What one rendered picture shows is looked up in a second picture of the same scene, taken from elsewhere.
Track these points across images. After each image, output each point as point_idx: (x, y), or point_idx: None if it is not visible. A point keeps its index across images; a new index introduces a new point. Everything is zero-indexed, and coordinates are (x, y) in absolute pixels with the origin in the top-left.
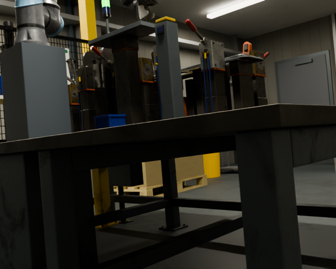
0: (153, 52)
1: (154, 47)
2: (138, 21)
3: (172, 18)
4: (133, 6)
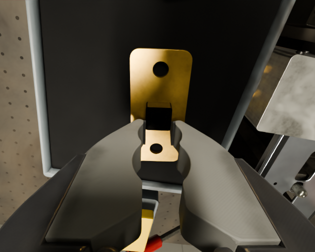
0: (273, 54)
1: (278, 68)
2: (42, 165)
3: (128, 250)
4: (0, 230)
